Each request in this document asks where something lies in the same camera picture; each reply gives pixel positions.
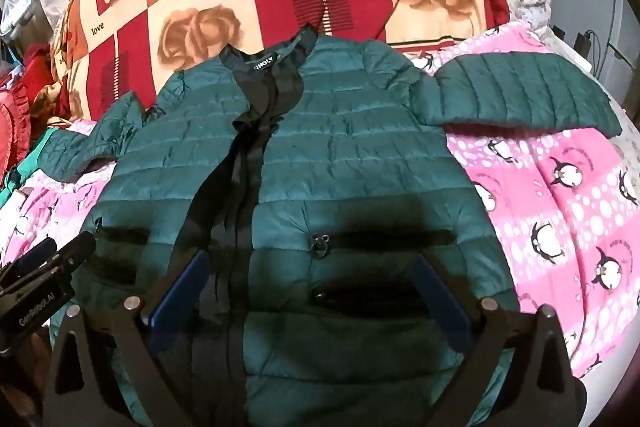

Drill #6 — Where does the red cloth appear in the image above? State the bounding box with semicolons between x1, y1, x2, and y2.
19;43;60;100

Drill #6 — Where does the black charger with cable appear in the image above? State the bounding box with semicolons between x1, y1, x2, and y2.
574;29;603;75

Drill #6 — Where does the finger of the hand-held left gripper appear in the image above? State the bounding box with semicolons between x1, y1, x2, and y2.
52;232;97;280
0;237;59;284

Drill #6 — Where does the red ruffled heart cushion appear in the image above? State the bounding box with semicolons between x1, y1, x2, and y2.
0;94;38;175

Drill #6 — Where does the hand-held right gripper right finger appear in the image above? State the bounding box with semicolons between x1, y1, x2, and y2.
409;253;589;427

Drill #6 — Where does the dark green puffer jacket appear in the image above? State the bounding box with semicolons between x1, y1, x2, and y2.
37;23;623;427

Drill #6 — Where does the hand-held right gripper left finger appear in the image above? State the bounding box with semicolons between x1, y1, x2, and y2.
42;249;211;427

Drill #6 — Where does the pink penguin print blanket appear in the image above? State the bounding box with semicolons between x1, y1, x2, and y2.
0;19;640;380

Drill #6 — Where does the teal green cloth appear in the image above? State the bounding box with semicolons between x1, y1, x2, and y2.
0;127;67;208

